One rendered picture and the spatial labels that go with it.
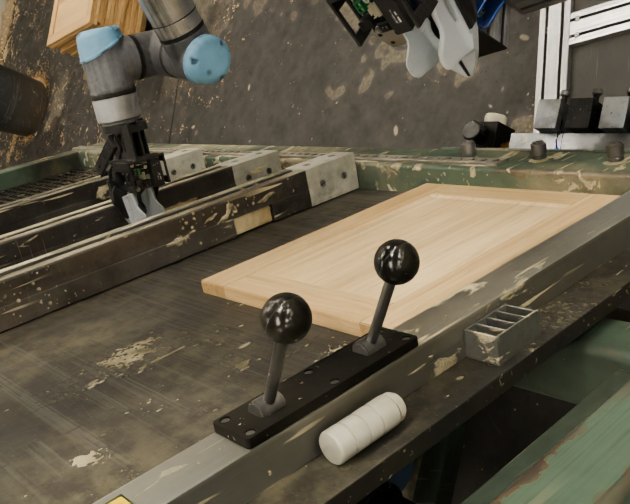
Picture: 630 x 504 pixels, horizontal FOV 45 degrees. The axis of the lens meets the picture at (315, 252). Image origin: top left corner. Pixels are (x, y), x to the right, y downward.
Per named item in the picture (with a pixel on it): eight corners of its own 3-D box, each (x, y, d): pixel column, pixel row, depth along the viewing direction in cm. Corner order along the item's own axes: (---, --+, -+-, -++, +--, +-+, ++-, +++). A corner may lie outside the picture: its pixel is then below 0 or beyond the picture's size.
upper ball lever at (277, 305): (297, 420, 63) (327, 305, 55) (262, 442, 61) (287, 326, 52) (268, 390, 65) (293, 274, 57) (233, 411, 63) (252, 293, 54)
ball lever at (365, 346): (395, 360, 70) (434, 249, 62) (366, 378, 68) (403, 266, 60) (366, 334, 72) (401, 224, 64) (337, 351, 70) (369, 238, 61)
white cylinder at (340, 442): (345, 471, 61) (411, 424, 65) (339, 438, 60) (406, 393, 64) (321, 459, 63) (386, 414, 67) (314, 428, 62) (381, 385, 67)
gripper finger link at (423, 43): (426, 113, 74) (374, 39, 69) (448, 72, 76) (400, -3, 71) (452, 107, 71) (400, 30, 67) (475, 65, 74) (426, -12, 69)
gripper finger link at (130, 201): (147, 247, 132) (133, 196, 129) (130, 243, 136) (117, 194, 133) (162, 241, 134) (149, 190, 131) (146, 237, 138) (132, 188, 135)
